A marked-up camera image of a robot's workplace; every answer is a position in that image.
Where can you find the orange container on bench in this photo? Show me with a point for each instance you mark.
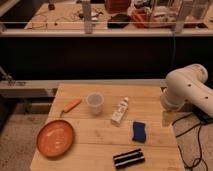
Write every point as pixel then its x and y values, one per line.
pixel 116 6

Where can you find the blue sponge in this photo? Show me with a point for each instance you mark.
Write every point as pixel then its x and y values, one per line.
pixel 139 133

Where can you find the red tray on bench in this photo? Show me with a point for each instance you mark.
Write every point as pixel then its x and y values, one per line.
pixel 154 19

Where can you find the grey metal post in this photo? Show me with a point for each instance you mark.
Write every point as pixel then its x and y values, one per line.
pixel 86 7

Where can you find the black white striped block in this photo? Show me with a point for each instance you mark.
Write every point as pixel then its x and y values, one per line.
pixel 129 158

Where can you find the translucent white cup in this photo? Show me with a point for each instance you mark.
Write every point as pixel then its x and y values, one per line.
pixel 95 101

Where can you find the orange handled knife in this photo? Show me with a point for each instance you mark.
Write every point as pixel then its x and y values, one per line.
pixel 72 104

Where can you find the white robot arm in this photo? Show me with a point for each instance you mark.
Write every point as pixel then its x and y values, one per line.
pixel 188 84

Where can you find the black bowl on bench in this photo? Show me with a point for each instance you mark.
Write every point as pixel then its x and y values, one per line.
pixel 118 21

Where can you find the orange plate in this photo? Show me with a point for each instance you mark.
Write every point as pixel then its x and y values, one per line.
pixel 55 138

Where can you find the white tube bottle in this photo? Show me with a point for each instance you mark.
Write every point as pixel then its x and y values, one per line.
pixel 120 111

